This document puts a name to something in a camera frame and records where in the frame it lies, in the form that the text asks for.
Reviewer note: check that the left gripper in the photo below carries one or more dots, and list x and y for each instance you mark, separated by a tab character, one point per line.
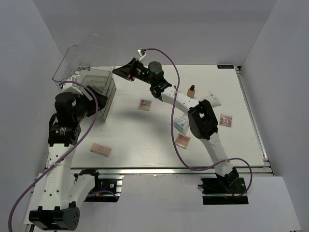
101	99

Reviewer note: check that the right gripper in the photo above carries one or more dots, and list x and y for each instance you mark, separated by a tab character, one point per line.
128	70

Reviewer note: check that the clear acrylic makeup organizer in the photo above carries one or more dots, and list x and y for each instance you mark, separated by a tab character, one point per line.
91	63

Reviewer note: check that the foundation bottle black pump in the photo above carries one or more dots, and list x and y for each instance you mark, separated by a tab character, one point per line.
191	91

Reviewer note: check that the white blue wipes packet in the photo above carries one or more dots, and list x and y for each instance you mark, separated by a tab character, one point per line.
181	123

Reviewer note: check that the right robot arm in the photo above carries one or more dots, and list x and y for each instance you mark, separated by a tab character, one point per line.
203	123

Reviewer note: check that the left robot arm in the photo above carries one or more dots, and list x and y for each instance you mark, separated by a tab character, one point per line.
58	209

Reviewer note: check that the pink flat makeup box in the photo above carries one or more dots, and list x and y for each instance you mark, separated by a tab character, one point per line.
100	149

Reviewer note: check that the colourful eyeshadow palette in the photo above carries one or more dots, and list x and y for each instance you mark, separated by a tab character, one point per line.
145	104

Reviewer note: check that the brown quad eyeshadow palette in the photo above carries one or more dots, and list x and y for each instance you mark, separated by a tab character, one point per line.
182	140

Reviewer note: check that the black blue table label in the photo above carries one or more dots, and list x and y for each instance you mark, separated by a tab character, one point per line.
225	66

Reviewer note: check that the multicolour square palette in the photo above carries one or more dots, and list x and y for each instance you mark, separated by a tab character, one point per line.
225	120

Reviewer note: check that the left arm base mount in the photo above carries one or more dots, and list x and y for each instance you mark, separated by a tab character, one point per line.
104	189

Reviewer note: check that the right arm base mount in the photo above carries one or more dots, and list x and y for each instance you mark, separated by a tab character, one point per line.
216	193

